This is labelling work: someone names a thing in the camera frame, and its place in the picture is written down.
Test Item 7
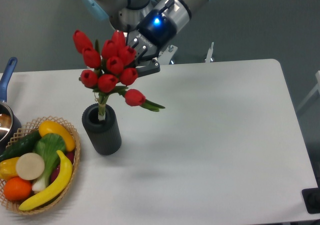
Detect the green bok choy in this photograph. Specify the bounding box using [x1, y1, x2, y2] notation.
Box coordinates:
[32, 133, 66, 193]

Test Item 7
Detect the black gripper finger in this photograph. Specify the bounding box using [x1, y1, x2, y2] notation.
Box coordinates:
[135, 58, 161, 78]

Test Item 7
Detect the red tulip bouquet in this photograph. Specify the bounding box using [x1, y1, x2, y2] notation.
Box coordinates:
[72, 29, 165, 122]

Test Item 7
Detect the black device at table edge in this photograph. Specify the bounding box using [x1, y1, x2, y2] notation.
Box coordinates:
[301, 187, 320, 214]

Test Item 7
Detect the orange fruit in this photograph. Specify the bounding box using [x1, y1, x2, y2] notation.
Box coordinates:
[3, 177, 32, 201]

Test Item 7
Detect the blue handled saucepan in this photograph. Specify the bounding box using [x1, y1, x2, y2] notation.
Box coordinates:
[0, 57, 22, 154]

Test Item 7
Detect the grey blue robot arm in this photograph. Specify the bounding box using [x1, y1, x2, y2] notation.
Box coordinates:
[82, 0, 210, 77]

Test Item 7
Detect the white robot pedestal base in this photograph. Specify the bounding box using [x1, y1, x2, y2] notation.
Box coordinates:
[110, 0, 209, 56]

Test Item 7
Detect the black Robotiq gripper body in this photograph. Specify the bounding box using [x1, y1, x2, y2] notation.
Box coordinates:
[126, 9, 177, 67]

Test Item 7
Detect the dark grey ribbed vase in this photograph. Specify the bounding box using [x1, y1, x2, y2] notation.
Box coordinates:
[81, 103, 122, 155]

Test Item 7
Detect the woven wicker basket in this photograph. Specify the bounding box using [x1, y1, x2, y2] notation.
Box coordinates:
[0, 115, 81, 216]

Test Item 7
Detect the beige round disc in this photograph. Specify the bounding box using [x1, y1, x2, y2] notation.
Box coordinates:
[15, 152, 45, 181]

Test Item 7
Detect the green cucumber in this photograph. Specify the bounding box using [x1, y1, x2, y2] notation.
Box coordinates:
[0, 130, 41, 162]

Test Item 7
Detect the dark red vegetable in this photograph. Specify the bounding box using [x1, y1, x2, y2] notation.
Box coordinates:
[50, 151, 75, 184]

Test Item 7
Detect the yellow bell pepper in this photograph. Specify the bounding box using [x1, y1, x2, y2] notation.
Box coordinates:
[0, 157, 19, 181]

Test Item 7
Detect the white frame at right edge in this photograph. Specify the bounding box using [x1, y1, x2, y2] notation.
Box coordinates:
[296, 70, 320, 116]

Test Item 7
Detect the yellow banana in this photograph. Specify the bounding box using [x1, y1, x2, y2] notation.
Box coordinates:
[18, 150, 73, 212]

